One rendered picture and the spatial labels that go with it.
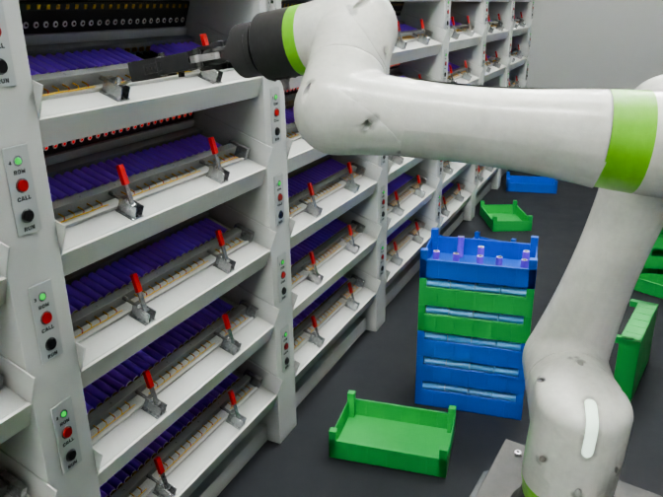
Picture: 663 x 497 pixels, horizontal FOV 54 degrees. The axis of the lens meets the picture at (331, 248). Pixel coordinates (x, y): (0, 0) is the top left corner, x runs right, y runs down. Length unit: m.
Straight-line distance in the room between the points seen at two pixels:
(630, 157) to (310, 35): 0.41
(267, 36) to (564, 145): 0.41
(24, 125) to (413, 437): 1.27
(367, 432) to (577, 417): 1.00
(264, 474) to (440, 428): 0.50
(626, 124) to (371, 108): 0.28
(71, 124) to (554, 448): 0.82
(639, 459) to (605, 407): 0.97
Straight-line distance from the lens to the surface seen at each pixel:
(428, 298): 1.81
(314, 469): 1.74
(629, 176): 0.80
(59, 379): 1.10
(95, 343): 1.19
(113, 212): 1.18
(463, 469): 1.76
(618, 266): 1.02
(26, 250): 1.01
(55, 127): 1.03
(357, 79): 0.79
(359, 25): 0.84
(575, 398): 0.95
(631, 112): 0.79
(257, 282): 1.62
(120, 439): 1.29
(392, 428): 1.87
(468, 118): 0.77
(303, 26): 0.89
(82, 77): 1.14
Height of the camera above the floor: 1.09
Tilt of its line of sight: 20 degrees down
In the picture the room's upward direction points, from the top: 1 degrees counter-clockwise
